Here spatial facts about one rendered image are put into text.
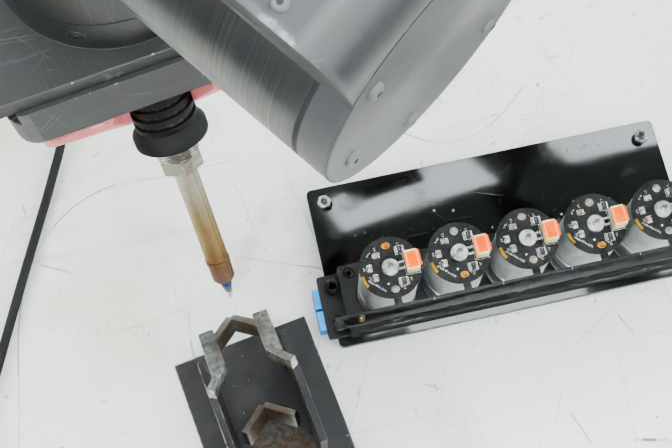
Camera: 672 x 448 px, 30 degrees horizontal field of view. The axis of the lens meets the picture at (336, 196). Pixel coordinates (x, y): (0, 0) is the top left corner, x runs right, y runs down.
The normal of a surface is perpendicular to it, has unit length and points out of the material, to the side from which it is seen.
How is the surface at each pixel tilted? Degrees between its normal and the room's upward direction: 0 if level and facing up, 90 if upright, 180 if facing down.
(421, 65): 91
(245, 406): 0
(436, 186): 0
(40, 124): 90
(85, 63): 1
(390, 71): 91
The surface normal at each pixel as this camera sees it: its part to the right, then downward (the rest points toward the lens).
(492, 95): 0.00, -0.30
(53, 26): -0.36, 0.89
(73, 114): 0.36, 0.89
